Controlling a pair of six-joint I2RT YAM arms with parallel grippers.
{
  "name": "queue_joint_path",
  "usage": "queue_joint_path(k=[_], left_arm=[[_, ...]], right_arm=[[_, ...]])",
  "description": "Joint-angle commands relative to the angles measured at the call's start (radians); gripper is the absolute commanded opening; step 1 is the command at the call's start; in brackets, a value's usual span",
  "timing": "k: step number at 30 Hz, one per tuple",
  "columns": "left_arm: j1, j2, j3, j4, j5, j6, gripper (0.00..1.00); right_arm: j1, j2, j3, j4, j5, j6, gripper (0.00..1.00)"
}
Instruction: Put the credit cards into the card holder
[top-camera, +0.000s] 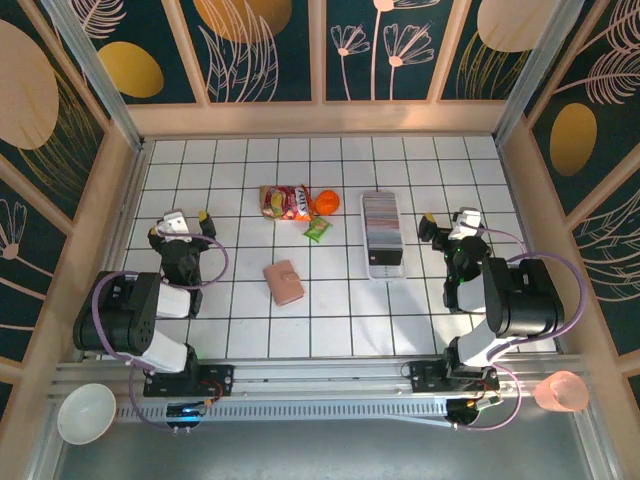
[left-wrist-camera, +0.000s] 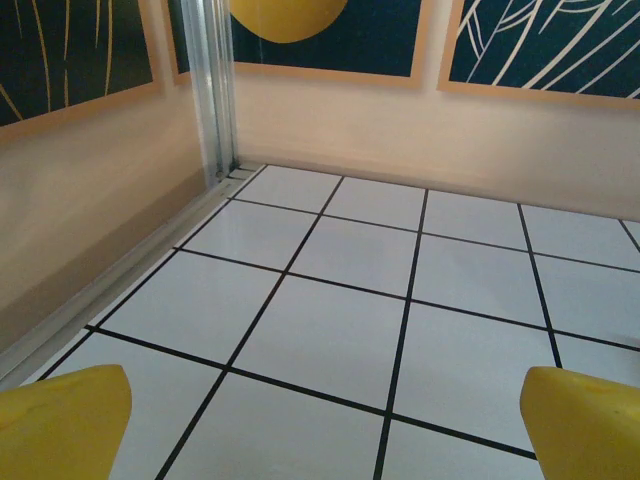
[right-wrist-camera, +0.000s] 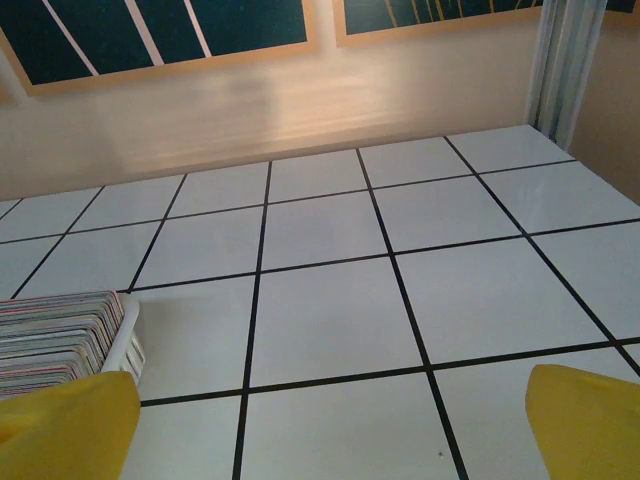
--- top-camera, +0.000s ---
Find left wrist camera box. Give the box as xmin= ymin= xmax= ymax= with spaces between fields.
xmin=160 ymin=209 xmax=194 ymax=245

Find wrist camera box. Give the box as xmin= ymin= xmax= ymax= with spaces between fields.
xmin=160 ymin=209 xmax=194 ymax=245
xmin=448 ymin=207 xmax=484 ymax=242

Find pink leather card holder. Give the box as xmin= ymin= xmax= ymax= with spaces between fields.
xmin=263 ymin=259 xmax=307 ymax=308

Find white plastic card tray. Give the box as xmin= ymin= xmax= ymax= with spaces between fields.
xmin=360 ymin=189 xmax=408 ymax=283

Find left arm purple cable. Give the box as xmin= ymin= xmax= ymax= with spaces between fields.
xmin=92 ymin=227 xmax=232 ymax=432

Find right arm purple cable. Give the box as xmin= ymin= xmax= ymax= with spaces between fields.
xmin=452 ymin=225 xmax=588 ymax=432

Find pink plastic cup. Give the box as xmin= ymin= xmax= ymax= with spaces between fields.
xmin=531 ymin=370 xmax=591 ymax=414

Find orange ball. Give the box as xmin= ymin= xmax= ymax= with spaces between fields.
xmin=313 ymin=188 xmax=343 ymax=217

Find small green snack packet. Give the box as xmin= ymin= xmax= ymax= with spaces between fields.
xmin=303 ymin=217 xmax=334 ymax=244

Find stack of assorted cards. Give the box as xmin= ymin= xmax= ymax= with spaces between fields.
xmin=363 ymin=191 xmax=404 ymax=251

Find aluminium frame post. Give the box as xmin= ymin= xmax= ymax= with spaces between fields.
xmin=39 ymin=0 xmax=147 ymax=151
xmin=493 ymin=0 xmax=602 ymax=147

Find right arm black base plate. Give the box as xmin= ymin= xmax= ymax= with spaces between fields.
xmin=401 ymin=358 xmax=502 ymax=397

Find black VIP card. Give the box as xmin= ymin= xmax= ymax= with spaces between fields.
xmin=368 ymin=247 xmax=404 ymax=268

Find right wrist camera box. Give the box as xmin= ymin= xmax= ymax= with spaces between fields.
xmin=448 ymin=207 xmax=484 ymax=242

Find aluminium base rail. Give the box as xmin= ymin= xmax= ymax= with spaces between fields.
xmin=49 ymin=355 xmax=589 ymax=402

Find colourful snack bag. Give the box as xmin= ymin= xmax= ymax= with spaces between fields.
xmin=258 ymin=184 xmax=316 ymax=224

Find white bowl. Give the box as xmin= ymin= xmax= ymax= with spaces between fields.
xmin=56 ymin=382 xmax=118 ymax=447

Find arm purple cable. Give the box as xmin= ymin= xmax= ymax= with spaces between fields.
xmin=452 ymin=225 xmax=588 ymax=432
xmin=92 ymin=227 xmax=232 ymax=432

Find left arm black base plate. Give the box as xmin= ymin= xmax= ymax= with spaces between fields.
xmin=143 ymin=363 xmax=236 ymax=399

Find grey slotted cable duct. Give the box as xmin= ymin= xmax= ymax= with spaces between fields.
xmin=116 ymin=398 xmax=452 ymax=423

